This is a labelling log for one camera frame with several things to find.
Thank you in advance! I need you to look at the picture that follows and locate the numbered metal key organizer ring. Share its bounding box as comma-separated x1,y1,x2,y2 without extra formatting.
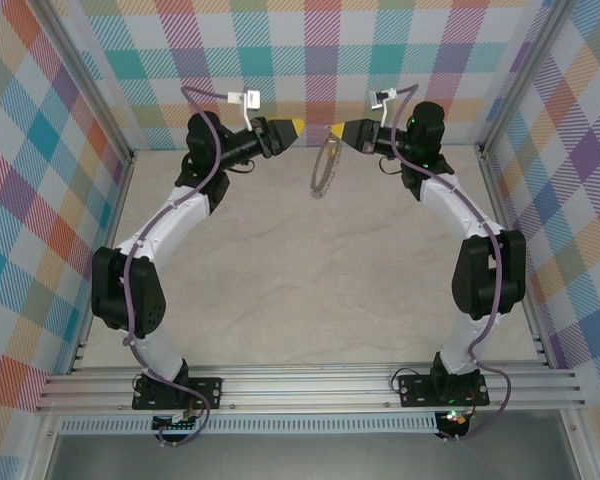
309,126,343,201

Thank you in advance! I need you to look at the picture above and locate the small electronics board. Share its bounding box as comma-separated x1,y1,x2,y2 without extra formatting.
436,408,472,438
151,409,202,434

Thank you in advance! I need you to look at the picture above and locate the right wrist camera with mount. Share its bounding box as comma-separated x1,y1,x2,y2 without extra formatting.
370,88,399,127

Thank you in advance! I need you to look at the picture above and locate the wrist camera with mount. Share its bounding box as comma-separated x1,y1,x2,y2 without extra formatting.
370,88,399,127
226,88,263,132

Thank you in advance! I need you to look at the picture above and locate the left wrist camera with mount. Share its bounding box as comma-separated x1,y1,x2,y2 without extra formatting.
226,88,263,132

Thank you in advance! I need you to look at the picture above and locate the aluminium frame post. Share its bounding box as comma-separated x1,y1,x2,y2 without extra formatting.
476,0,569,157
36,0,137,162

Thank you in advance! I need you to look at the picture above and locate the aluminium side rail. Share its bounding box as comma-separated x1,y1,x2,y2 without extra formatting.
66,148,137,377
476,142,557,370

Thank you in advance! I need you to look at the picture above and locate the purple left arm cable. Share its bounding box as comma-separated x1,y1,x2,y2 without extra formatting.
121,85,247,448

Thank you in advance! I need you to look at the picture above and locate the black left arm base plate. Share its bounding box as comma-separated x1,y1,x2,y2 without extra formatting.
131,375,224,412

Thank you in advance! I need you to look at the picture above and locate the long aluminium mounting rail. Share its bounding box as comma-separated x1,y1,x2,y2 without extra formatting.
33,363,589,415

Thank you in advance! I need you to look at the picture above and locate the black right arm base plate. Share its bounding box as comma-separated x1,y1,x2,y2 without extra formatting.
396,374,492,408

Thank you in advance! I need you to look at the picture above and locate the white slotted cable duct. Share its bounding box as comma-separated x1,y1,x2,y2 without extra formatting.
58,411,440,437

